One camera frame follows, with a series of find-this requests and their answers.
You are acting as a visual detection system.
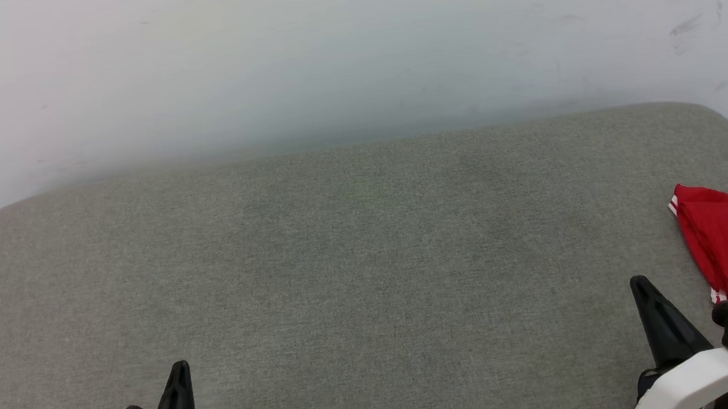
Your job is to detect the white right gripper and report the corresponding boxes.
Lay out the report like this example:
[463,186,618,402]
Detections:
[622,268,728,409]

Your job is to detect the grey fabric sofa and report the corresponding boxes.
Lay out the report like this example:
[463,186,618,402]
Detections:
[0,96,728,409]

